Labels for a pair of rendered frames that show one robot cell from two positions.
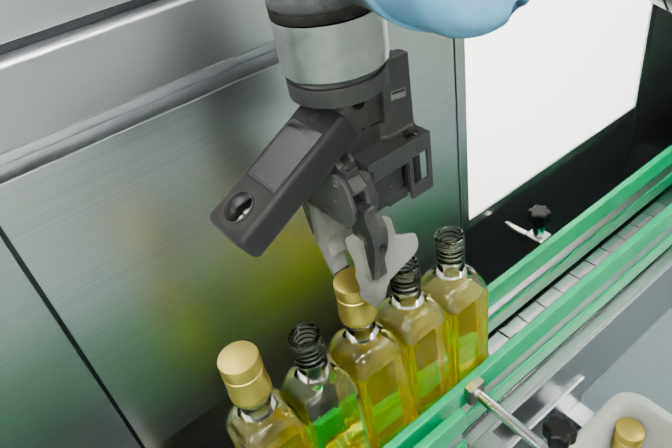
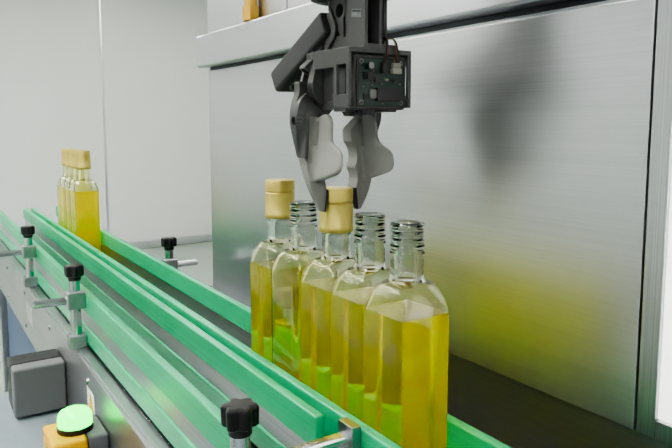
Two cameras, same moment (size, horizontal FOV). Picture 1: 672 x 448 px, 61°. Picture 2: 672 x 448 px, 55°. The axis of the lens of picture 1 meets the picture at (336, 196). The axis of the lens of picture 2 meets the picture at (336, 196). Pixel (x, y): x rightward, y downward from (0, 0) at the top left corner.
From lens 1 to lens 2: 78 cm
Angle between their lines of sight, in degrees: 84
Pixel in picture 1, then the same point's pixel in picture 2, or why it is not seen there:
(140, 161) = not seen: hidden behind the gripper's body
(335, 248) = (351, 161)
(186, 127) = not seen: hidden behind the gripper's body
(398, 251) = (326, 157)
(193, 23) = not seen: outside the picture
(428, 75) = (602, 108)
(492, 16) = not seen: outside the picture
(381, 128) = (347, 40)
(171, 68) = (403, 14)
